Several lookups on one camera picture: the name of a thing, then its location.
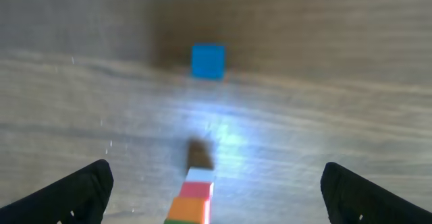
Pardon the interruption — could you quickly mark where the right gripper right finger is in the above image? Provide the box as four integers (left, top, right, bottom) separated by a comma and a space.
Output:
319, 161, 432, 224

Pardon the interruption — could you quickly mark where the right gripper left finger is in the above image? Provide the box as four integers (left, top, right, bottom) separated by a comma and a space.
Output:
0, 159, 115, 224

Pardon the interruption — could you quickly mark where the green cube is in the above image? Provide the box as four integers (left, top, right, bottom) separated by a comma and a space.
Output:
163, 218, 204, 224

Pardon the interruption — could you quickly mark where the orange cube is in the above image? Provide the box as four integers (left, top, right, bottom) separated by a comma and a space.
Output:
167, 196, 212, 224

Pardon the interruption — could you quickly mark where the red cube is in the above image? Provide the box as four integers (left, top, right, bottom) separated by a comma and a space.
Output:
178, 181, 215, 200

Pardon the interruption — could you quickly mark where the white cube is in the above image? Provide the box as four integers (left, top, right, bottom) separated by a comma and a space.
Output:
185, 167, 216, 184

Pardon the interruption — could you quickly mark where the blue cube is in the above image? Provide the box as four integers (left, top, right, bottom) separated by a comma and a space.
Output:
191, 43, 227, 81

